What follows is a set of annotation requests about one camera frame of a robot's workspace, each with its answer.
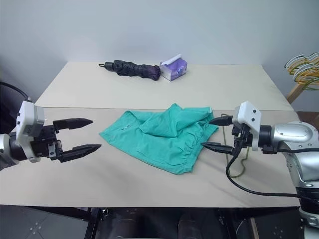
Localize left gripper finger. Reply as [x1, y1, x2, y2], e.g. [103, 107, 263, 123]
[52, 118, 94, 131]
[60, 144, 102, 163]

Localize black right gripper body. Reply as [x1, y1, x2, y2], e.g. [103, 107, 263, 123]
[231, 116, 253, 154]

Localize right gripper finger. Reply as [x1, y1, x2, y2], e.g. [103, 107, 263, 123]
[201, 142, 235, 153]
[208, 116, 234, 126]

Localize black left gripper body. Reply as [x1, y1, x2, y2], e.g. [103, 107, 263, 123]
[30, 123, 63, 163]

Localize olive wire hanger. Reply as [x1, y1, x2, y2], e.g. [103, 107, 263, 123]
[220, 114, 250, 178]

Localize green shorts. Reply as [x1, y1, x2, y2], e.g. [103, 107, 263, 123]
[98, 103, 220, 176]

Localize purple white tissue box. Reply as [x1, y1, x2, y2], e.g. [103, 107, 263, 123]
[159, 53, 188, 82]

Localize folded dark purple umbrella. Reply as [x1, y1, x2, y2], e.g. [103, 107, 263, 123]
[98, 59, 161, 82]

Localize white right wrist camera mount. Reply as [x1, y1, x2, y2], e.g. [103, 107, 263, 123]
[235, 100, 263, 152]

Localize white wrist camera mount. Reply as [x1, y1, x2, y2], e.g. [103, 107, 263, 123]
[235, 100, 263, 152]
[15, 100, 46, 163]

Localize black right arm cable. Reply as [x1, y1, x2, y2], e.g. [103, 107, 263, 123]
[225, 123, 301, 199]

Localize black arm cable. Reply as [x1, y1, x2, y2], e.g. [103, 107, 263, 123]
[225, 123, 301, 199]
[0, 81, 32, 102]

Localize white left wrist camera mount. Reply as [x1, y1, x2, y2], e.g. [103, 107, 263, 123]
[15, 100, 46, 163]

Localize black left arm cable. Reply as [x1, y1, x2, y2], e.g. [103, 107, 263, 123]
[0, 81, 32, 102]

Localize black base plate with screws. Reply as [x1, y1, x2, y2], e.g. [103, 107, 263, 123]
[0, 205, 91, 239]
[235, 209, 303, 239]

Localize green wire hanger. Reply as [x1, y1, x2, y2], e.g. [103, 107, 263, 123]
[289, 53, 319, 92]

